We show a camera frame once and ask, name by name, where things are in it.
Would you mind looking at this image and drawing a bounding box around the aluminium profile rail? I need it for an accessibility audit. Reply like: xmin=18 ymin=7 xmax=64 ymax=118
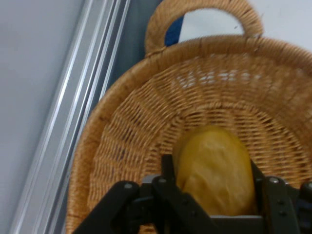
xmin=8 ymin=0 xmax=134 ymax=234

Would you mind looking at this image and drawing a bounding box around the round wicker basket with handle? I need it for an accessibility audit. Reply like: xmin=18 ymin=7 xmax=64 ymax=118
xmin=65 ymin=0 xmax=312 ymax=234

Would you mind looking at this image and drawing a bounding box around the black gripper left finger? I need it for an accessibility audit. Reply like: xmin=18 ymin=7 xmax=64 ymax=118
xmin=72 ymin=154 xmax=215 ymax=234

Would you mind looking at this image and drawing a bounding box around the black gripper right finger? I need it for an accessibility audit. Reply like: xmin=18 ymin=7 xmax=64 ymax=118
xmin=250 ymin=159 xmax=312 ymax=234

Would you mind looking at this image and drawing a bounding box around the yellow bread loaf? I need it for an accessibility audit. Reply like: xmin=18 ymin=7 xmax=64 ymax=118
xmin=173 ymin=124 xmax=258 ymax=217

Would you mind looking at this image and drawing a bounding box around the blue object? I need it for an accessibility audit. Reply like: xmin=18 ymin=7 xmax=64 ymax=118
xmin=164 ymin=16 xmax=185 ymax=47

